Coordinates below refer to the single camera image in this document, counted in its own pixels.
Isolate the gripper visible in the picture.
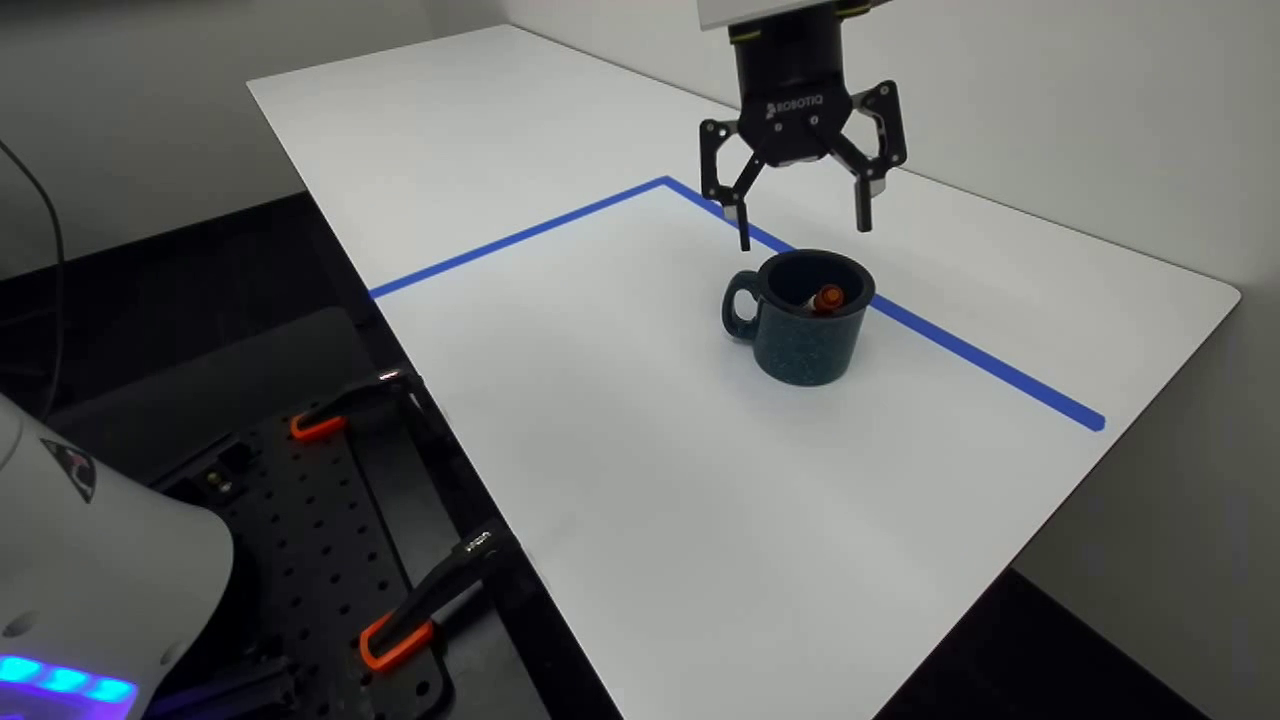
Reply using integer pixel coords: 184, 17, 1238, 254
699, 2, 909, 253

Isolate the blue tape line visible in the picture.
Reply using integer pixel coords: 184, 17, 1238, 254
369, 176, 1107, 434

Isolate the dark blue speckled mug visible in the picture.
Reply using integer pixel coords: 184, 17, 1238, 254
721, 249, 877, 387

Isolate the black orange clamp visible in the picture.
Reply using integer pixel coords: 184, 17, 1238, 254
289, 369, 425, 444
359, 524, 511, 673

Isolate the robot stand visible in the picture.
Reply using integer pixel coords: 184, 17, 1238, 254
0, 305, 561, 720

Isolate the black cable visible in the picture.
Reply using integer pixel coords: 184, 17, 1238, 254
0, 138, 68, 421

